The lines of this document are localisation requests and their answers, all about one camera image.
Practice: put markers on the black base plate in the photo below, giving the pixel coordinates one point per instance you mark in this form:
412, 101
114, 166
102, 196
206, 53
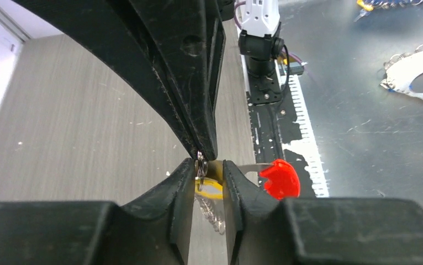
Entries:
274, 128

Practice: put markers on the key with yellow tag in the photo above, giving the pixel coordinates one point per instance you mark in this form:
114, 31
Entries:
209, 188

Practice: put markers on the aluminium front rail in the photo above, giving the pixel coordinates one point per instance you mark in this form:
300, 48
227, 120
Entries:
293, 95

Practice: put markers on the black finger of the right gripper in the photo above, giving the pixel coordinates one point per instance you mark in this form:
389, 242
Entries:
113, 33
189, 35

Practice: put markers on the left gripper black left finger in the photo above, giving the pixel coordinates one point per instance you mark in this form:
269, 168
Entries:
154, 228

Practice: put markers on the spare keys on chain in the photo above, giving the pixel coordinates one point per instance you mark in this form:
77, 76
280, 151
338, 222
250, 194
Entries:
367, 7

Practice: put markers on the red keyring with metal chain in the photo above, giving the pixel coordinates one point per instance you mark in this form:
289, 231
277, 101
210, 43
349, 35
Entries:
280, 181

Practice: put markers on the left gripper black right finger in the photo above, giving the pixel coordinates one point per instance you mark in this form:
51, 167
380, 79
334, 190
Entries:
263, 230

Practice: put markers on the spare metal keyring plate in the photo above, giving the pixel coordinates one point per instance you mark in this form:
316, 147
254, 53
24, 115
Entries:
401, 70

